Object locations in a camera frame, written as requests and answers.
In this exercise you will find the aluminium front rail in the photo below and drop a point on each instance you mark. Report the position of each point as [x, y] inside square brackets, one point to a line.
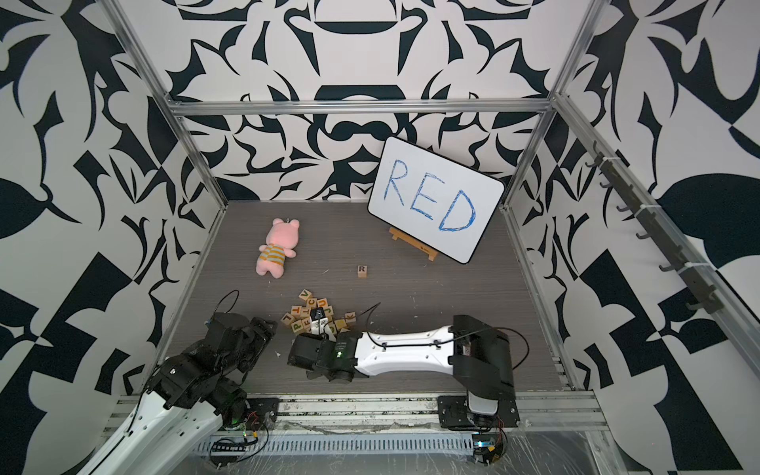
[341, 414]

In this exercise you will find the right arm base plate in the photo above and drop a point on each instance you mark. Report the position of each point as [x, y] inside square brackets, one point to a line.
[455, 415]

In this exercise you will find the wooden block purple L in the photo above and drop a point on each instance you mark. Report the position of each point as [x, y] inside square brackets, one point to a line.
[287, 319]

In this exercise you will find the pink plush pig toy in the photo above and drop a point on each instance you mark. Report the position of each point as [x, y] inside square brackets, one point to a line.
[280, 244]

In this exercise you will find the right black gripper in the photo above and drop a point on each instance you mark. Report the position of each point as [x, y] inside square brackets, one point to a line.
[310, 373]

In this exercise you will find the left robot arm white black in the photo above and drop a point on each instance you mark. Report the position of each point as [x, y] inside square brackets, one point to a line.
[187, 398]

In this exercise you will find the whiteboard with RED text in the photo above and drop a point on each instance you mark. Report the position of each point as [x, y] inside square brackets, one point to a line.
[438, 201]

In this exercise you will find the black wall hook rack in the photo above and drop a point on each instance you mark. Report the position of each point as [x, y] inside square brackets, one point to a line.
[658, 228]

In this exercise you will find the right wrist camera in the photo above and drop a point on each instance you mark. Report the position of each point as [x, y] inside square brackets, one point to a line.
[319, 321]

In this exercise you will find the wooden block green P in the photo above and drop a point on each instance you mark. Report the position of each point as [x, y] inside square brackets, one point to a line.
[298, 327]

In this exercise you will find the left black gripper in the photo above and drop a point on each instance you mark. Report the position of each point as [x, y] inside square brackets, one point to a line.
[262, 333]

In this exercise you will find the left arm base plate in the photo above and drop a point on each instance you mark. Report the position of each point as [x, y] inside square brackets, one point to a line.
[252, 414]

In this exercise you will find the small wooden easel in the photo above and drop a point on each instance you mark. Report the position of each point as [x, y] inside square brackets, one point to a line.
[398, 235]

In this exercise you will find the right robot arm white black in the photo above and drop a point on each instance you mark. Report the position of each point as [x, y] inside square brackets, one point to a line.
[473, 353]

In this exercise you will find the wooden block green V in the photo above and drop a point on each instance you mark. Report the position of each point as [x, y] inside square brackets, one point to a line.
[305, 295]

